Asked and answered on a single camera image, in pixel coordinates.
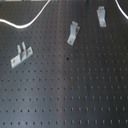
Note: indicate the left grey cable clip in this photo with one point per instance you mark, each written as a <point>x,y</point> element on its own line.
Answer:
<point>23,54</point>

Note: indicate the right grey cable clip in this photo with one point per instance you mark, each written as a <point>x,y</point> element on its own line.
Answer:
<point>101,16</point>

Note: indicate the middle grey cable clip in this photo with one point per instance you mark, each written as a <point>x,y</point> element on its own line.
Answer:
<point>74,29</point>

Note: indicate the grey cable clip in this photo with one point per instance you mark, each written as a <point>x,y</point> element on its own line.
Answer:
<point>23,54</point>
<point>101,16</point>
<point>74,29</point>

